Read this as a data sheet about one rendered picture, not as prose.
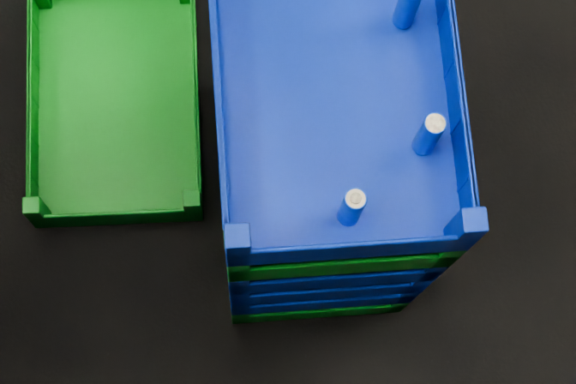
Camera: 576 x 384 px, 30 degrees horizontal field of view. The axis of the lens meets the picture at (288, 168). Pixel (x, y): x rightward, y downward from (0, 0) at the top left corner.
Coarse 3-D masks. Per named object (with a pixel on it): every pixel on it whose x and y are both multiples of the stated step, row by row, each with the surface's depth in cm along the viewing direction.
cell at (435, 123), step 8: (432, 112) 84; (424, 120) 84; (432, 120) 84; (440, 120) 84; (424, 128) 84; (432, 128) 84; (440, 128) 84; (416, 136) 88; (424, 136) 86; (432, 136) 85; (440, 136) 85; (416, 144) 89; (424, 144) 87; (432, 144) 87; (416, 152) 90; (424, 152) 89
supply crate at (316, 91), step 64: (256, 0) 93; (320, 0) 94; (384, 0) 94; (448, 0) 88; (256, 64) 92; (320, 64) 92; (384, 64) 92; (448, 64) 90; (256, 128) 90; (320, 128) 91; (384, 128) 91; (448, 128) 91; (256, 192) 89; (320, 192) 89; (384, 192) 89; (448, 192) 90; (256, 256) 84; (320, 256) 86
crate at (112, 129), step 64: (64, 0) 135; (128, 0) 136; (192, 0) 131; (64, 64) 133; (128, 64) 134; (192, 64) 129; (64, 128) 131; (128, 128) 131; (192, 128) 132; (64, 192) 129; (128, 192) 129; (192, 192) 122
